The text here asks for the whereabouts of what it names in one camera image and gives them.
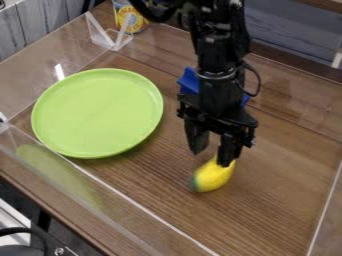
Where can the clear acrylic front wall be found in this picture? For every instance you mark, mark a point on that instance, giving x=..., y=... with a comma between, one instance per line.
x=113, y=223

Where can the yellow labelled tin can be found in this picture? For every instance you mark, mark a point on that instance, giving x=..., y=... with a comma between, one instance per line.
x=125, y=13

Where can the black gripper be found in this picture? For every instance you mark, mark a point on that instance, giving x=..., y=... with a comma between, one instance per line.
x=233, y=126

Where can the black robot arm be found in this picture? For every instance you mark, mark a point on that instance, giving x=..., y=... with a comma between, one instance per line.
x=217, y=31

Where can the blue plastic block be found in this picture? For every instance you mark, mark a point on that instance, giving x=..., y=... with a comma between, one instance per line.
x=212, y=93

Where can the green round plate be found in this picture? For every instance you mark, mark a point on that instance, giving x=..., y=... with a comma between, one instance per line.
x=97, y=113

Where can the clear acrylic corner bracket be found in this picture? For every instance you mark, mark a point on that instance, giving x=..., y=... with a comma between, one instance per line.
x=109, y=38

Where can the yellow toy banana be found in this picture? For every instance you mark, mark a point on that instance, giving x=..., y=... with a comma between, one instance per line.
x=211, y=176

